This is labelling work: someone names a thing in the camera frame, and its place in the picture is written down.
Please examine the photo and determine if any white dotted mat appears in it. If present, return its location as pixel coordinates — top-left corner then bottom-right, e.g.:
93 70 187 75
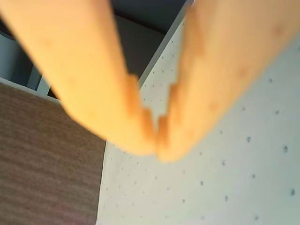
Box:
95 18 300 225

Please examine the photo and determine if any white furniture frame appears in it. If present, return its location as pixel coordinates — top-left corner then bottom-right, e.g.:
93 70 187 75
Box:
0 31 62 104

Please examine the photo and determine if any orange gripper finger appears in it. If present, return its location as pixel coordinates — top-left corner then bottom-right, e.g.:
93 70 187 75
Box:
157 0 300 163
0 0 157 156

